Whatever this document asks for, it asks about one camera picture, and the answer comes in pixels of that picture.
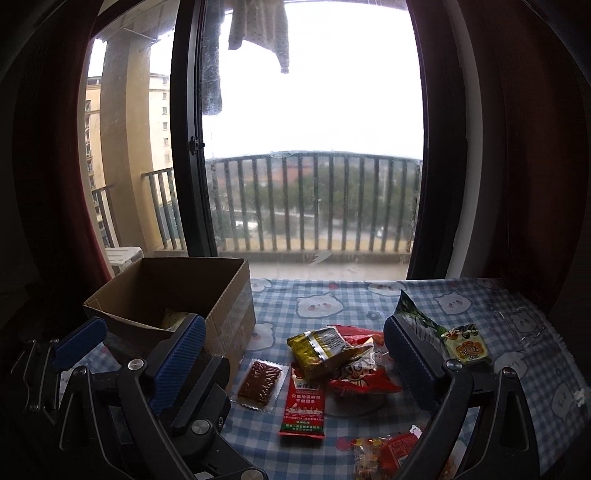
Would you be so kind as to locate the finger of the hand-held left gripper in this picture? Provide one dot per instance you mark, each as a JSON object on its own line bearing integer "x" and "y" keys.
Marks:
{"x": 217, "y": 392}
{"x": 78, "y": 344}

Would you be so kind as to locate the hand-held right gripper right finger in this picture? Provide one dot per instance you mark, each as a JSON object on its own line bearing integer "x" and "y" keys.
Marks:
{"x": 411, "y": 364}

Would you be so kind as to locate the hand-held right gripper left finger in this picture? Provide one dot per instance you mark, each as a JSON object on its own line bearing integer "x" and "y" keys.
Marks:
{"x": 178, "y": 369}

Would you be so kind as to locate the clear packet brown-red snack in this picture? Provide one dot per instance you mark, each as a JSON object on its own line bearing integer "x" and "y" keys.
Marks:
{"x": 259, "y": 385}

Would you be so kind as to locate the green snack bag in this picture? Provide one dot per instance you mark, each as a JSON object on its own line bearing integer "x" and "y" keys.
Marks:
{"x": 422, "y": 323}

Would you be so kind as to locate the red white snack bag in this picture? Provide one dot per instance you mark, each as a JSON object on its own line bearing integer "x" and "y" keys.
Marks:
{"x": 364, "y": 383}

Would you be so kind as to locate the plain red snack packet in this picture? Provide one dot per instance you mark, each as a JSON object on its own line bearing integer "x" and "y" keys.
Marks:
{"x": 369, "y": 337}

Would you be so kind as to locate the small yellow-green cartoon packet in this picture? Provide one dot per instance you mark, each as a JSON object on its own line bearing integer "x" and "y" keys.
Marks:
{"x": 466, "y": 346}

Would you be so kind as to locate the brown cardboard box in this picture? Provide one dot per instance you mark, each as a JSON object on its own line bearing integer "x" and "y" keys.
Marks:
{"x": 226, "y": 318}

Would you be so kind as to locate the small red snack packet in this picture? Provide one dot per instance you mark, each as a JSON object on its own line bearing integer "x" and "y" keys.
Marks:
{"x": 399, "y": 450}

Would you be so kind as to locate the tall red snack sachet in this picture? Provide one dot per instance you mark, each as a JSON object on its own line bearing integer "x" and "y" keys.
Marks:
{"x": 302, "y": 406}

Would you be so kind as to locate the clear packet orange snacks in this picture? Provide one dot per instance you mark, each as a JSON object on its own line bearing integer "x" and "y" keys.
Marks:
{"x": 367, "y": 461}

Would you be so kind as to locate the pale yellow snack packet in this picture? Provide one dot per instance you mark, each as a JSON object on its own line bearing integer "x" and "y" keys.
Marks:
{"x": 174, "y": 319}

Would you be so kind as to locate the blue checked printed tablecloth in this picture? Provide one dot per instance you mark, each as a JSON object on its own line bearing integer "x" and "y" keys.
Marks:
{"x": 351, "y": 300}

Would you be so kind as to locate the white air conditioner unit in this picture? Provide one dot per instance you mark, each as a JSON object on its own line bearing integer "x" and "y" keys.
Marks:
{"x": 124, "y": 261}

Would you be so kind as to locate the clear plastic wrapper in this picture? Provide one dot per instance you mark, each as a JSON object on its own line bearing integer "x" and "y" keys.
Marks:
{"x": 521, "y": 327}

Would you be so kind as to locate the dark red curtain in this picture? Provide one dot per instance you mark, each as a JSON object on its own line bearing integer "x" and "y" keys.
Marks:
{"x": 521, "y": 161}
{"x": 51, "y": 161}

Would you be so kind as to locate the black window latch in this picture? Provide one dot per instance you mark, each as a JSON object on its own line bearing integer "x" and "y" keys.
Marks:
{"x": 196, "y": 145}

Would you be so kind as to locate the balcony railing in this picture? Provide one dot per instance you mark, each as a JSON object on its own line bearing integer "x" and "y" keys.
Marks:
{"x": 314, "y": 154}

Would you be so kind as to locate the apartment building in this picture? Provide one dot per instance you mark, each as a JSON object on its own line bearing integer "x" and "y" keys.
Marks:
{"x": 159, "y": 115}

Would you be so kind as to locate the dark grey hanging cloth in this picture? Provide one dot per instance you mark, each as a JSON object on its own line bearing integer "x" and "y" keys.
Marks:
{"x": 213, "y": 69}

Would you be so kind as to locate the light hanging garment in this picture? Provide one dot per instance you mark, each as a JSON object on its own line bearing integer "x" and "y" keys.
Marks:
{"x": 261, "y": 32}

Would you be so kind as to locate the black window frame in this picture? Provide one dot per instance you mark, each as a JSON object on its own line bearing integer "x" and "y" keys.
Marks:
{"x": 189, "y": 92}

